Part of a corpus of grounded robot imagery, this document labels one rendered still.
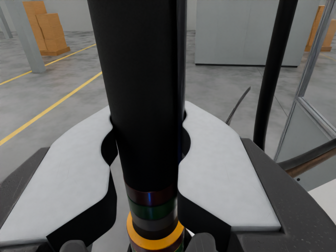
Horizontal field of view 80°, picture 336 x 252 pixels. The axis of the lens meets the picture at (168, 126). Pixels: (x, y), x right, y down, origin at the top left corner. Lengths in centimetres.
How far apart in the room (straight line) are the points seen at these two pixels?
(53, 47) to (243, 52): 613
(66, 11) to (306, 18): 1231
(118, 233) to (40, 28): 745
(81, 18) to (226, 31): 1026
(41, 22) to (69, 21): 649
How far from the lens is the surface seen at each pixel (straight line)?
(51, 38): 831
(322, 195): 57
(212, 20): 555
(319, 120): 137
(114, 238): 186
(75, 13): 1443
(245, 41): 567
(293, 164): 26
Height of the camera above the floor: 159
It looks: 33 degrees down
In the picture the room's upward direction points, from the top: 2 degrees counter-clockwise
